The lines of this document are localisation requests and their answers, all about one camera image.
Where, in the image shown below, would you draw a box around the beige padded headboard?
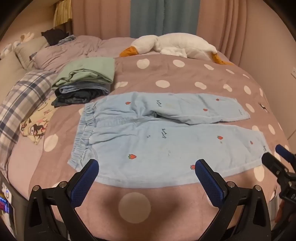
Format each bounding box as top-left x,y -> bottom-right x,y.
0,46 -> 29,102

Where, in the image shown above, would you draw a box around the folded blue cloth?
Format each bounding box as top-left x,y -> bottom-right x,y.
58,83 -> 111,95

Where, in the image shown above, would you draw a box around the purple quilt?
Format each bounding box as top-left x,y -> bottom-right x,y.
32,35 -> 160,72

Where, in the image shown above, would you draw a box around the device with blue lights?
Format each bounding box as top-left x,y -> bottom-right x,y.
0,181 -> 15,218

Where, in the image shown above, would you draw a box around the pink curtain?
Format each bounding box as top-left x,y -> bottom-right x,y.
196,0 -> 263,61
71,0 -> 133,40

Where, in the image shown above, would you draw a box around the black cloth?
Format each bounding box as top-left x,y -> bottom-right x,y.
41,28 -> 70,46

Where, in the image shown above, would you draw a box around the white goose plush toy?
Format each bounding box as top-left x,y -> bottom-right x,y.
119,33 -> 234,65

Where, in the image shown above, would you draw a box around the blue curtain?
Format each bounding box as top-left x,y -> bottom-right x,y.
130,0 -> 200,39

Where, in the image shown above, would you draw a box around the beige pillow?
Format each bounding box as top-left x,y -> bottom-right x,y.
15,36 -> 50,70

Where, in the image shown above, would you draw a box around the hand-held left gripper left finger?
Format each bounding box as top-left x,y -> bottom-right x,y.
24,159 -> 100,241

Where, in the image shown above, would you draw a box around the cartoon print cloth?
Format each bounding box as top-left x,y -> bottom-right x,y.
20,96 -> 57,144

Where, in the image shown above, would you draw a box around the plaid pillow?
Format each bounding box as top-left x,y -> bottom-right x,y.
0,71 -> 57,172

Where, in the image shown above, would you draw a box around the folded green cloth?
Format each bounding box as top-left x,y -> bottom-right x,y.
51,57 -> 115,91

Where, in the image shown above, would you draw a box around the yellow pleated fabric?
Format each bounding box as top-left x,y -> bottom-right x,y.
53,0 -> 73,29

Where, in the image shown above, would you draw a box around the small white plush toy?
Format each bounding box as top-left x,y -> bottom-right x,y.
0,32 -> 35,58

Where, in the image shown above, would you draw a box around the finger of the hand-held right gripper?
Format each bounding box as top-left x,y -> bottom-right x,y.
262,152 -> 290,179
275,145 -> 296,163

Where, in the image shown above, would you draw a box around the folded dark jeans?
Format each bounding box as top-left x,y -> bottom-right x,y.
51,89 -> 109,107

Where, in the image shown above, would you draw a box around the light blue strawberry print pants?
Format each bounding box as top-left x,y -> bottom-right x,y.
68,91 -> 272,187

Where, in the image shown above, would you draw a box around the mauve polka dot blanket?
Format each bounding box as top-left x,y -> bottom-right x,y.
29,56 -> 293,241

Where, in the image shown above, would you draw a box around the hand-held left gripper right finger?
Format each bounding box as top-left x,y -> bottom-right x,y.
195,159 -> 272,241

